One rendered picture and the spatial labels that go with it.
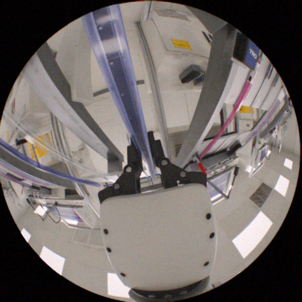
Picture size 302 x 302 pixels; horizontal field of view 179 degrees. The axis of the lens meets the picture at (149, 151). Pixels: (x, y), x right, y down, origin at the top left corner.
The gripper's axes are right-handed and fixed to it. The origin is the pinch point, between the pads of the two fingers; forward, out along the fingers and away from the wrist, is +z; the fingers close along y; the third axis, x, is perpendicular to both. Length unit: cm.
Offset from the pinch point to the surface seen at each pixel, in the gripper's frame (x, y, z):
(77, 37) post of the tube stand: 19.8, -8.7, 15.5
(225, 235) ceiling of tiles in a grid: -178, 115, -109
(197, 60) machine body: 8.8, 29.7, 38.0
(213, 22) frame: 16.9, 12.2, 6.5
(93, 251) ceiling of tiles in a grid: -180, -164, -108
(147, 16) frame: 37, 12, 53
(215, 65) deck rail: 9.1, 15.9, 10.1
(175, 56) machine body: 9.7, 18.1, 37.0
